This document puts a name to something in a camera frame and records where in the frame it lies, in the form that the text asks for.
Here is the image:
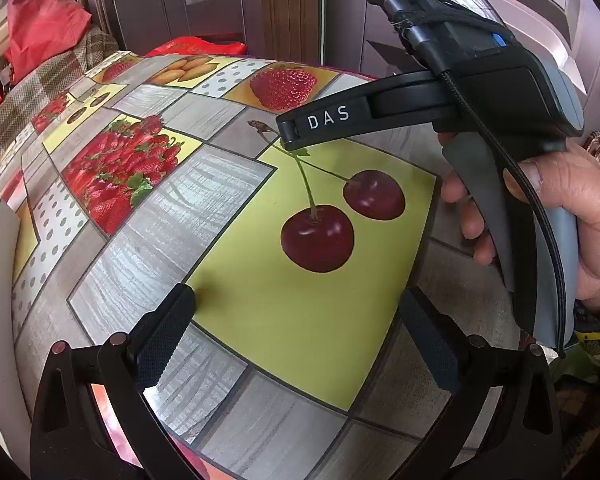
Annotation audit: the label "brown wooden door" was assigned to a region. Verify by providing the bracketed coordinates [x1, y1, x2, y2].
[75, 0, 331, 58]

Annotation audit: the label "plaid blanket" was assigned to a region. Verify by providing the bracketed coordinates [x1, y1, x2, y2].
[0, 27, 131, 181]

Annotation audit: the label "person's right hand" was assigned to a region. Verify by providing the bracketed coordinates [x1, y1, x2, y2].
[439, 130, 600, 313]

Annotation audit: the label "red plastic bag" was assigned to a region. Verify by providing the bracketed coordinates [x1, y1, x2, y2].
[145, 35, 248, 58]

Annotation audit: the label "red non-woven bag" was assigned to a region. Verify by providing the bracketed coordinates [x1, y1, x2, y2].
[4, 0, 93, 83]

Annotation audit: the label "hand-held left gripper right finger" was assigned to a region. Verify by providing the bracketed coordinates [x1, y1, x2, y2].
[399, 286, 563, 480]

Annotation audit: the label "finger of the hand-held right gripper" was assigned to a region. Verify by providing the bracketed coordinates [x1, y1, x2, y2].
[275, 70, 456, 152]

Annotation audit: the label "fruit print tablecloth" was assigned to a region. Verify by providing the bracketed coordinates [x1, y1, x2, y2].
[0, 52, 546, 480]

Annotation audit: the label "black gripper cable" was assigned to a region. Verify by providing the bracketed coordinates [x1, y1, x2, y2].
[440, 70, 568, 358]

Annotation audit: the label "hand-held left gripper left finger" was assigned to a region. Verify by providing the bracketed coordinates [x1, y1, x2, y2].
[30, 282, 201, 480]

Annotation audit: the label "white foam tray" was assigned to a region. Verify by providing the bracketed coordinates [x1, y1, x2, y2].
[0, 197, 36, 480]

